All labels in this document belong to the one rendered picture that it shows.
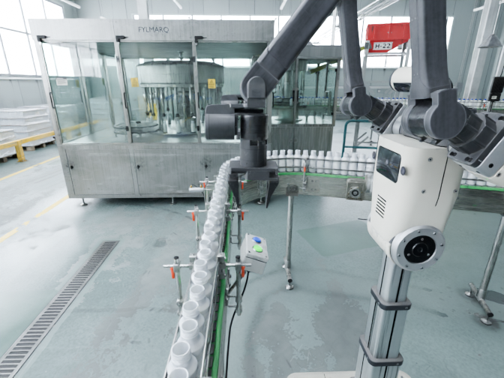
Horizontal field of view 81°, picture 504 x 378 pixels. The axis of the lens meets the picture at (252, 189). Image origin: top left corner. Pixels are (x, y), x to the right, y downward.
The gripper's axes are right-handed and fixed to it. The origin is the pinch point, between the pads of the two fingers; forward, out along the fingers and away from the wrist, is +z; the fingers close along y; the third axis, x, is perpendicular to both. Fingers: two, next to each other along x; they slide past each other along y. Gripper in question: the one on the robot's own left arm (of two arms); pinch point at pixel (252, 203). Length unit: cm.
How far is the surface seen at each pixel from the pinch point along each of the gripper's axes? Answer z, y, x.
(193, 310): 23.9, -13.1, -6.2
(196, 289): 25.1, -13.8, 2.7
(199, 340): 27.6, -11.2, -11.4
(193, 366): 27.9, -11.7, -17.3
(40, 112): 56, -551, 777
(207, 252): 25.1, -13.2, 20.5
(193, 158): 70, -69, 330
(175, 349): 25.4, -15.3, -15.7
